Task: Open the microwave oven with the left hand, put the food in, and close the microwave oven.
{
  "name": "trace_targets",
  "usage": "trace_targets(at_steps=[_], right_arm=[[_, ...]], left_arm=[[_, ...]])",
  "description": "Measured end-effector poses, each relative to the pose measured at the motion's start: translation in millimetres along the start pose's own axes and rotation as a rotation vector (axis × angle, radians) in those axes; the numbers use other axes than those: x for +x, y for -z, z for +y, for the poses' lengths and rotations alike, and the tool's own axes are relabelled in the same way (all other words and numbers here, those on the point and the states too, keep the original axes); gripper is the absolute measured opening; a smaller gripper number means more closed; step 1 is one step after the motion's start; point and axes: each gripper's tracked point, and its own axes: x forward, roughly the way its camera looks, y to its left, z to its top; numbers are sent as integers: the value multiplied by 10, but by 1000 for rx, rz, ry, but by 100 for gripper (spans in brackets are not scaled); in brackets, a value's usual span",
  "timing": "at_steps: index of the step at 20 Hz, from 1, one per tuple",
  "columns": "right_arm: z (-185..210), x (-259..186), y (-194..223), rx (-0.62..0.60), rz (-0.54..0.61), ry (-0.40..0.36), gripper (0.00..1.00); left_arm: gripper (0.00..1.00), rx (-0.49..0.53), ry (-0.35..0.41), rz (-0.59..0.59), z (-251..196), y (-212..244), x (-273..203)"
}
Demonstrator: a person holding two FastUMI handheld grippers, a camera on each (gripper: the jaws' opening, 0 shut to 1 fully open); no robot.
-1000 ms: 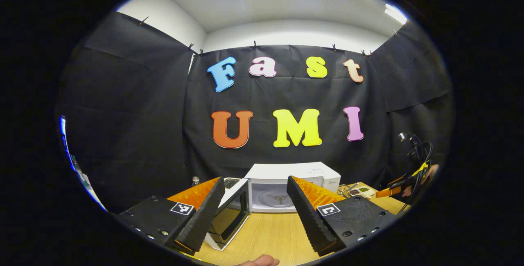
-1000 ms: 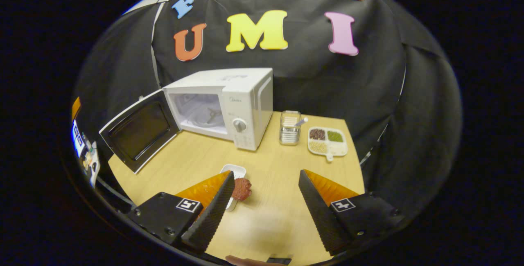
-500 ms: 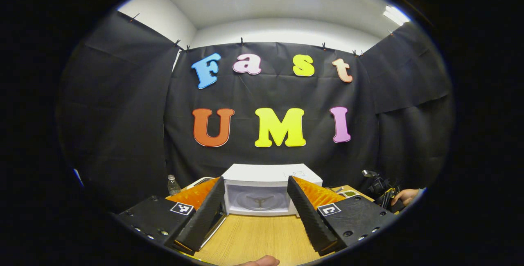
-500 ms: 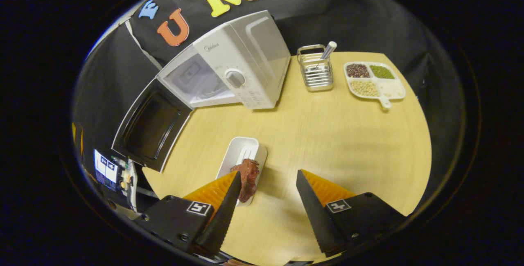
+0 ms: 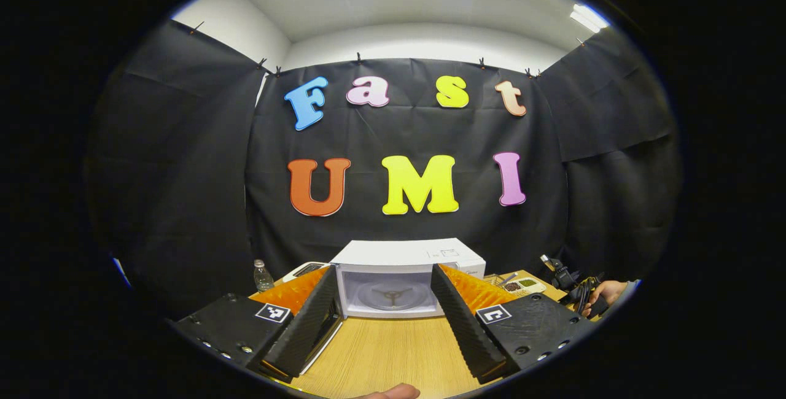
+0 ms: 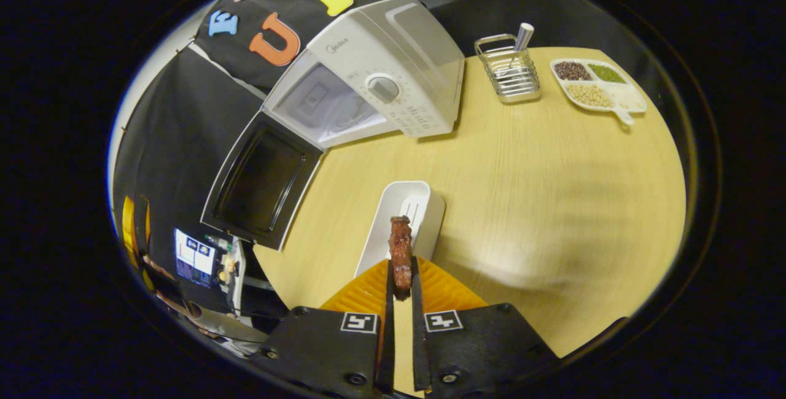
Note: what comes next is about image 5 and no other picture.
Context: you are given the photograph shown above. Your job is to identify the white divided bean dish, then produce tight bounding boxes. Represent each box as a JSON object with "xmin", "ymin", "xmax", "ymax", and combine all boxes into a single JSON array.
[{"xmin": 502, "ymin": 277, "xmax": 547, "ymax": 296}]

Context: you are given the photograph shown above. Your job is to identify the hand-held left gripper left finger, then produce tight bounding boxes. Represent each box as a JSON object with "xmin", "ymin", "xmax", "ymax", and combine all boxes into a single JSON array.
[{"xmin": 171, "ymin": 263, "xmax": 342, "ymax": 382}]

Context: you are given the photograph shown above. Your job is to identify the black backdrop cloth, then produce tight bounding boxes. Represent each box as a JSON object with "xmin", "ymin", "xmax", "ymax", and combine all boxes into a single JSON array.
[{"xmin": 83, "ymin": 18, "xmax": 683, "ymax": 320}]

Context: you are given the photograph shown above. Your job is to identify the clear plastic water bottle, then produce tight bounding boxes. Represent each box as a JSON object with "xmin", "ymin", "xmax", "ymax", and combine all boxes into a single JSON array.
[{"xmin": 253, "ymin": 258, "xmax": 276, "ymax": 293}]

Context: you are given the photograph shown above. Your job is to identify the white microwave oven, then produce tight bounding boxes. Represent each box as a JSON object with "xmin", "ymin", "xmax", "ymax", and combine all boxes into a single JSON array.
[{"xmin": 281, "ymin": 238, "xmax": 487, "ymax": 376}]

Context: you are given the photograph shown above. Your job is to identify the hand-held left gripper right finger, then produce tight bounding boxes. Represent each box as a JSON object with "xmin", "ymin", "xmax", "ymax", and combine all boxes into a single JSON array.
[{"xmin": 430, "ymin": 263, "xmax": 599, "ymax": 386}]

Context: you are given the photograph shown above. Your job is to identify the ceiling light panel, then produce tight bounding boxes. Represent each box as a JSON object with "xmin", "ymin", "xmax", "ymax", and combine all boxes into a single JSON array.
[{"xmin": 569, "ymin": 3, "xmax": 610, "ymax": 34}]

